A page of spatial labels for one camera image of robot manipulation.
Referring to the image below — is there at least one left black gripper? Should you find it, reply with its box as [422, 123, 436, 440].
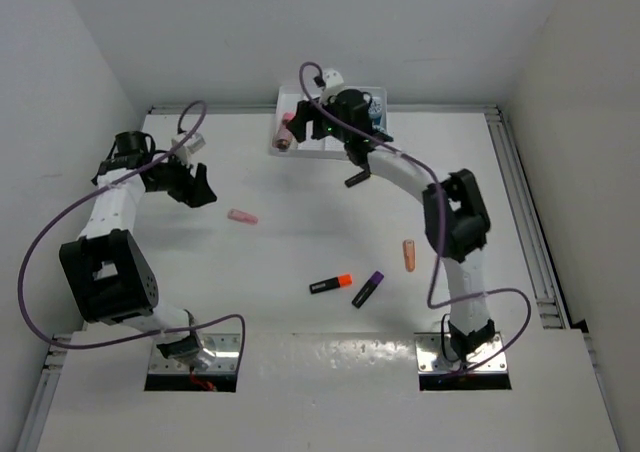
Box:
[148, 147, 217, 207]

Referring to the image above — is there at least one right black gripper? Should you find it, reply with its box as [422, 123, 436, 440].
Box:
[290, 87, 354, 142]

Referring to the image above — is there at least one pink tube of pens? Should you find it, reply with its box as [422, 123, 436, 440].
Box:
[272, 112, 295, 152]

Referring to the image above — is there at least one pink eraser case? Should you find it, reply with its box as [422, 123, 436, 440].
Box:
[227, 209, 258, 225]

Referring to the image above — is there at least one blue tape roll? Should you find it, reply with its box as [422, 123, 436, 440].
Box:
[364, 92, 384, 125]
[373, 124, 394, 141]

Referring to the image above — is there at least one orange eraser case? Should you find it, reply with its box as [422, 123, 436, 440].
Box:
[402, 239, 416, 272]

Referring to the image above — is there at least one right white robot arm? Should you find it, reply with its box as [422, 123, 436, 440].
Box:
[287, 89, 495, 361]

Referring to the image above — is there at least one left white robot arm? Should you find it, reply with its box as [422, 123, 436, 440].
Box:
[59, 131, 217, 366]

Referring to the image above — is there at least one yellow cap black highlighter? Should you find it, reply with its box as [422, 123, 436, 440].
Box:
[344, 170, 371, 188]

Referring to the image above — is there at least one orange cap black highlighter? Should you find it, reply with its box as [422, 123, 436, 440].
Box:
[309, 274, 353, 294]

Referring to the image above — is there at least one purple cap black highlighter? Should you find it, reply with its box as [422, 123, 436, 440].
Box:
[351, 271, 384, 309]

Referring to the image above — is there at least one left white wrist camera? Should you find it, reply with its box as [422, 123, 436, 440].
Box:
[171, 132, 206, 166]

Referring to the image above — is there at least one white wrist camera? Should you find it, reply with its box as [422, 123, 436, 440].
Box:
[313, 68, 345, 104]
[171, 132, 206, 166]

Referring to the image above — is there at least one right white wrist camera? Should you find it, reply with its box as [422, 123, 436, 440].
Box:
[313, 68, 345, 104]

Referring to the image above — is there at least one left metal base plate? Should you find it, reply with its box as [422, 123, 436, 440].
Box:
[148, 333, 242, 375]

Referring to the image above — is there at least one metal base plate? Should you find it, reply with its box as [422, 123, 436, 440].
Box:
[414, 332, 508, 376]
[148, 333, 242, 375]

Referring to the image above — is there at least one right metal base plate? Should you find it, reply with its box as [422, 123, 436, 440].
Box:
[414, 332, 508, 376]

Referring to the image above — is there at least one aluminium frame rail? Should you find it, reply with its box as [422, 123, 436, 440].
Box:
[485, 107, 571, 329]

